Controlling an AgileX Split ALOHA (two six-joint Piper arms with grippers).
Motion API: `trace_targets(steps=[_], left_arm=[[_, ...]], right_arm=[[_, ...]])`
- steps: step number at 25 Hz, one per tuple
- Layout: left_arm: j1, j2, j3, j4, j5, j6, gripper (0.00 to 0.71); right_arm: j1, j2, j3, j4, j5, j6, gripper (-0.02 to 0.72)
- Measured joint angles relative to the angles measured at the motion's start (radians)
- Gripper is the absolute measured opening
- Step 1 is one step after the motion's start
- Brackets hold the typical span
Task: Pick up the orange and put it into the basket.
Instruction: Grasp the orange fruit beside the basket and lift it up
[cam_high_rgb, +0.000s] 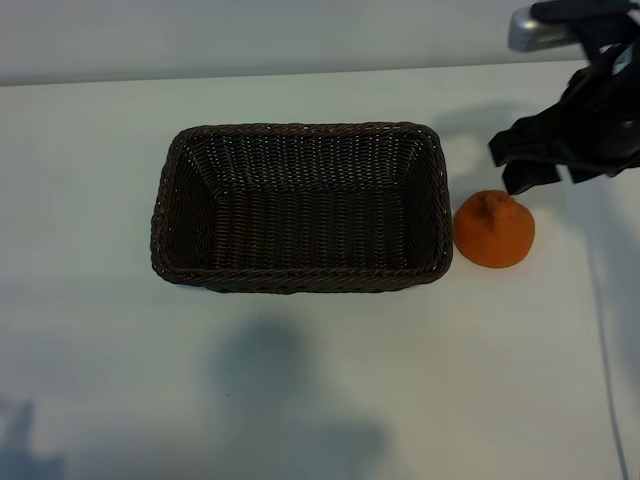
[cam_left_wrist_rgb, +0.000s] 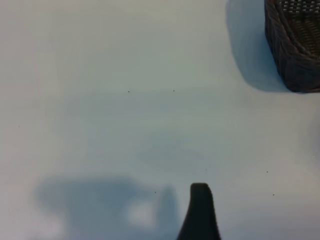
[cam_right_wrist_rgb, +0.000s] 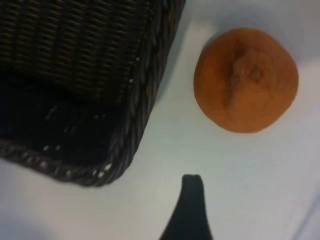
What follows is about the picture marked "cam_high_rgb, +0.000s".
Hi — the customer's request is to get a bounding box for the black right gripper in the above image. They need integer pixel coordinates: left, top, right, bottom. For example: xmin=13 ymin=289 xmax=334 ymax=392
xmin=488 ymin=44 xmax=640 ymax=196

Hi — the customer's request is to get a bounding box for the orange fruit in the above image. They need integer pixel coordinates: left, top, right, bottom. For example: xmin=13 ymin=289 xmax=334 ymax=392
xmin=452 ymin=189 xmax=538 ymax=269

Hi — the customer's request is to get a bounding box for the dark brown wicker basket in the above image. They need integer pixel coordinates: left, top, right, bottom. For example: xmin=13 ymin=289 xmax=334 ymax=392
xmin=149 ymin=120 xmax=455 ymax=295

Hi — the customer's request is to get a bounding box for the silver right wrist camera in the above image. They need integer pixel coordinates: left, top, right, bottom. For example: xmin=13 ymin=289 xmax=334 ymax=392
xmin=508 ymin=7 xmax=581 ymax=51

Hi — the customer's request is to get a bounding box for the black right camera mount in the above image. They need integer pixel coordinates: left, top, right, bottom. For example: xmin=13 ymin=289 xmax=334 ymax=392
xmin=529 ymin=0 xmax=631 ymax=56

